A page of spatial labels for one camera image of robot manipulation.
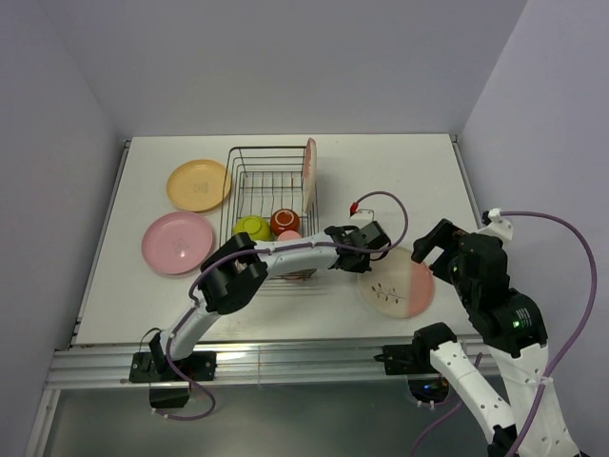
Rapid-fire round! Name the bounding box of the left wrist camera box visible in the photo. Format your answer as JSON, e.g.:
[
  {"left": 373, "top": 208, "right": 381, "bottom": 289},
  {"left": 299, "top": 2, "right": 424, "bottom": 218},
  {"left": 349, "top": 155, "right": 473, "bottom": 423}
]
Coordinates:
[{"left": 349, "top": 202, "right": 374, "bottom": 228}]

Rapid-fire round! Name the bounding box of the lime green bowl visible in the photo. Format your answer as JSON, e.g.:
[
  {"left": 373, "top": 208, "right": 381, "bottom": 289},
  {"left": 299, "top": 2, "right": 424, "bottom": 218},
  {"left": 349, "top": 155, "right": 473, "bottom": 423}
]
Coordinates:
[{"left": 233, "top": 215, "right": 273, "bottom": 241}]

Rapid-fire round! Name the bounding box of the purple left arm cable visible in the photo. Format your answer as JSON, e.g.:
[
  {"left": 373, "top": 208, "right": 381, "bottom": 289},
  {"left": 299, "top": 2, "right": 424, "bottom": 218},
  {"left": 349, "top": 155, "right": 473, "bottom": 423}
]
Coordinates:
[{"left": 164, "top": 190, "right": 410, "bottom": 423}]

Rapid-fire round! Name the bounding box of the aluminium frame rail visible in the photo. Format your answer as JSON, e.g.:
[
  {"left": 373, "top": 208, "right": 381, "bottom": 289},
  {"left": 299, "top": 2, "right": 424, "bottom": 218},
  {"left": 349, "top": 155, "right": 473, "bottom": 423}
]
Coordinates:
[{"left": 44, "top": 337, "right": 411, "bottom": 390}]

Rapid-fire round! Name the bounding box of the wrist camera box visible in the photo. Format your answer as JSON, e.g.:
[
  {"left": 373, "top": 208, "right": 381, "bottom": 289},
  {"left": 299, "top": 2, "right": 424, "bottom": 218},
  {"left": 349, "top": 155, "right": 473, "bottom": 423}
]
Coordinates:
[
  {"left": 479, "top": 208, "right": 514, "bottom": 243},
  {"left": 349, "top": 202, "right": 374, "bottom": 228}
]

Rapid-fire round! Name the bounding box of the orange black mug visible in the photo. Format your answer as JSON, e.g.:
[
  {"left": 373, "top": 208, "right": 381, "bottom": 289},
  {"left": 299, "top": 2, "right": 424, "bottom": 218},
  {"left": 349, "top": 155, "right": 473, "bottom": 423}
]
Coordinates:
[{"left": 270, "top": 209, "right": 300, "bottom": 236}]

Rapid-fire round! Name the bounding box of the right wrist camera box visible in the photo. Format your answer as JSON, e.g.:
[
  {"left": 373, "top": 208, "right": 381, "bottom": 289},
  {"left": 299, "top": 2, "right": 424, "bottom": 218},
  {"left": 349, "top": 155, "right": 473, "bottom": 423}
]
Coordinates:
[{"left": 479, "top": 208, "right": 514, "bottom": 243}]

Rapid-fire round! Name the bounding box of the salmon pink cup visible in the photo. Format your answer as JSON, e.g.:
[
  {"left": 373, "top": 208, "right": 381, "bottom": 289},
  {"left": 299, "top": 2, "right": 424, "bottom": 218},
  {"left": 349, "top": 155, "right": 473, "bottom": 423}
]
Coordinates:
[{"left": 277, "top": 230, "right": 302, "bottom": 242}]

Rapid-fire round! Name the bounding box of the pink plastic plate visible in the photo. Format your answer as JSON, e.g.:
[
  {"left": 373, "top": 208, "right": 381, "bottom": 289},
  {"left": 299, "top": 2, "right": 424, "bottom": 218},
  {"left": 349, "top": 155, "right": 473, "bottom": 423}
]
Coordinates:
[{"left": 141, "top": 211, "right": 214, "bottom": 275}]

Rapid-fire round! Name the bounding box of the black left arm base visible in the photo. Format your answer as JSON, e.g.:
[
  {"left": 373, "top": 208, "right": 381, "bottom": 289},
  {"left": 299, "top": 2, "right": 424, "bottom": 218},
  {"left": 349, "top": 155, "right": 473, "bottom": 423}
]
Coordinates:
[{"left": 128, "top": 351, "right": 216, "bottom": 409}]

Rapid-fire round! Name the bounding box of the pink cream plate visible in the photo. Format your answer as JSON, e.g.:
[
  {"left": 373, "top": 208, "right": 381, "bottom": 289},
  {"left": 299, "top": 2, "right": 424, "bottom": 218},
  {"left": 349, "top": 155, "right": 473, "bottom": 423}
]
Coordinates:
[
  {"left": 302, "top": 138, "right": 317, "bottom": 212},
  {"left": 357, "top": 248, "right": 435, "bottom": 319}
]

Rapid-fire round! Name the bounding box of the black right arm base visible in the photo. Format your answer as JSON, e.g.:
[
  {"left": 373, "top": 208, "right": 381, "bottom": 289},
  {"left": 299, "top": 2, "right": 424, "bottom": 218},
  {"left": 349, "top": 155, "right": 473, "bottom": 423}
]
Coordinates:
[{"left": 374, "top": 344, "right": 440, "bottom": 376}]

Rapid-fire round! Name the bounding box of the orange plastic plate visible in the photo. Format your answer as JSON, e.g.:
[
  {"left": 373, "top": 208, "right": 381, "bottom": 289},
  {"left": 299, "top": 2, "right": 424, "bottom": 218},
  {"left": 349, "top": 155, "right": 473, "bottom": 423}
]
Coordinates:
[{"left": 166, "top": 159, "right": 232, "bottom": 212}]

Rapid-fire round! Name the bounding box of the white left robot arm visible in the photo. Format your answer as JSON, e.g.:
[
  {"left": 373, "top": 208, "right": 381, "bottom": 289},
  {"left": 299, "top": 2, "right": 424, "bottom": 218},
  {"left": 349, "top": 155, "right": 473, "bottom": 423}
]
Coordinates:
[{"left": 149, "top": 221, "right": 392, "bottom": 380}]

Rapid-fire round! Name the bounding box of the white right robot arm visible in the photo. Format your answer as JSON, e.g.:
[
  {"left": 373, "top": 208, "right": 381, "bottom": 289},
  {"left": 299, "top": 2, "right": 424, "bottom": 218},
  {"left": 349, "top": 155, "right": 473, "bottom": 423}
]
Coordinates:
[{"left": 411, "top": 216, "right": 582, "bottom": 456}]

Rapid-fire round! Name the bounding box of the black wire dish rack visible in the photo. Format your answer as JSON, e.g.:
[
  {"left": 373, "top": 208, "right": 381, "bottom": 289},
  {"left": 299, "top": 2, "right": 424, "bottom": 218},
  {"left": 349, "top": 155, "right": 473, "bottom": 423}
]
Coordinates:
[{"left": 218, "top": 146, "right": 321, "bottom": 283}]

